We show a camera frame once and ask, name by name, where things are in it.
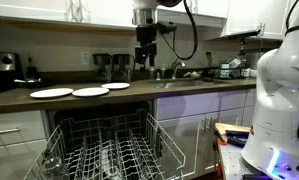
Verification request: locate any chrome sink faucet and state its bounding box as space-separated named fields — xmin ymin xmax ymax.
xmin=170 ymin=58 xmax=187 ymax=80

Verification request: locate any white dish by sink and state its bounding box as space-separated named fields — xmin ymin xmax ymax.
xmin=183 ymin=70 xmax=202 ymax=80

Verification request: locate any white drawer unit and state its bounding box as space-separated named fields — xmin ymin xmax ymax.
xmin=0 ymin=109 xmax=52 ymax=180

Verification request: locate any white cabinet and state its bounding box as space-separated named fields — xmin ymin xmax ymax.
xmin=0 ymin=0 xmax=137 ymax=29
xmin=155 ymin=88 xmax=257 ymax=179
xmin=222 ymin=0 xmax=290 ymax=41

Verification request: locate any large white plate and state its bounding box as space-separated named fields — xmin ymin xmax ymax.
xmin=29 ymin=87 xmax=75 ymax=100

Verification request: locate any black tool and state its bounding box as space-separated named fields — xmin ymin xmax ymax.
xmin=225 ymin=130 xmax=251 ymax=148

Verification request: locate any wire dishwasher rack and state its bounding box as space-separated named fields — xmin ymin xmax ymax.
xmin=23 ymin=108 xmax=187 ymax=180

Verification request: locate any white wire dish rack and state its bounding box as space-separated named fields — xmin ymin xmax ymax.
xmin=47 ymin=101 xmax=157 ymax=180

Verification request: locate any clear drinking glass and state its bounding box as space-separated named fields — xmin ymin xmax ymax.
xmin=40 ymin=156 xmax=68 ymax=180

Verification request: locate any steel kitchen sink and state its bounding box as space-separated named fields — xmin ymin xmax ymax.
xmin=147 ymin=78 xmax=223 ymax=90

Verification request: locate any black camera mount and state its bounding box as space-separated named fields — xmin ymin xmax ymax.
xmin=227 ymin=29 xmax=262 ymax=56

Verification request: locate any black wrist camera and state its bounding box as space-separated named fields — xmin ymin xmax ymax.
xmin=157 ymin=22 xmax=178 ymax=35

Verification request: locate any white upper cabinet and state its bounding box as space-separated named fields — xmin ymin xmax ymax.
xmin=0 ymin=0 xmax=137 ymax=29
xmin=222 ymin=0 xmax=290 ymax=41

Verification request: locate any orange clamp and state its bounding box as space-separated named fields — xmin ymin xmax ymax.
xmin=217 ymin=134 xmax=228 ymax=147

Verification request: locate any silver drawer handle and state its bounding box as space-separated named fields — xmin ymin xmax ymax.
xmin=0 ymin=127 xmax=21 ymax=136

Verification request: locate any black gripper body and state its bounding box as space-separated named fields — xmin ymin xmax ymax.
xmin=135 ymin=25 xmax=158 ymax=48

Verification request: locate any wooden board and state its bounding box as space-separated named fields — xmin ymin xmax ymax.
xmin=214 ymin=122 xmax=252 ymax=136

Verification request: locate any white lower cabinet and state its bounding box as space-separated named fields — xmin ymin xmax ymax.
xmin=155 ymin=88 xmax=257 ymax=179

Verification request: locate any black dish drying rack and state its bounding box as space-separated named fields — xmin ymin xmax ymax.
xmin=203 ymin=58 xmax=253 ymax=81

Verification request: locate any white wall outlet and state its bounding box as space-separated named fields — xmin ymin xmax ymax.
xmin=80 ymin=50 xmax=91 ymax=66

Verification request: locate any small soap bottle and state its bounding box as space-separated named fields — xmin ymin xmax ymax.
xmin=148 ymin=64 xmax=156 ymax=80
xmin=159 ymin=64 xmax=167 ymax=80

